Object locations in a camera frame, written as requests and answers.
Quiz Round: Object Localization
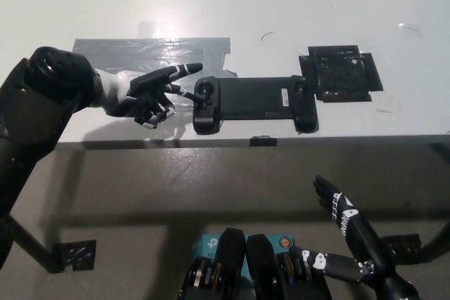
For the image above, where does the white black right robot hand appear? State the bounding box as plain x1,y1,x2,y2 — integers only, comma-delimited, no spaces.
288,174,399,284

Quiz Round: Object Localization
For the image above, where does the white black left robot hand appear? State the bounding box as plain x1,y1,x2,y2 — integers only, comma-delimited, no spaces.
94,63,204,130

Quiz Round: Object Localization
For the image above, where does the black game controller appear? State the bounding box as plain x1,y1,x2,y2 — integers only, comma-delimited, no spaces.
192,74,320,136

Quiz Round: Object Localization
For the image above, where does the black floor tape patch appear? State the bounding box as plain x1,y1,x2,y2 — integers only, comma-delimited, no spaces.
380,233,423,266
51,239,98,275

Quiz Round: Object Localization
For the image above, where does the black tape square patch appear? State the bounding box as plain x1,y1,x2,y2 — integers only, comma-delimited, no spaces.
297,44,384,103

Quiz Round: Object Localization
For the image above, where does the black table leg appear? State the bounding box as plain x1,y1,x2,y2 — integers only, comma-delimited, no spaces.
7,214,59,275

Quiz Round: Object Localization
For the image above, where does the grey duct tape patch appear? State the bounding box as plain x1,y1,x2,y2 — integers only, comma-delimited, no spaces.
72,36,239,110

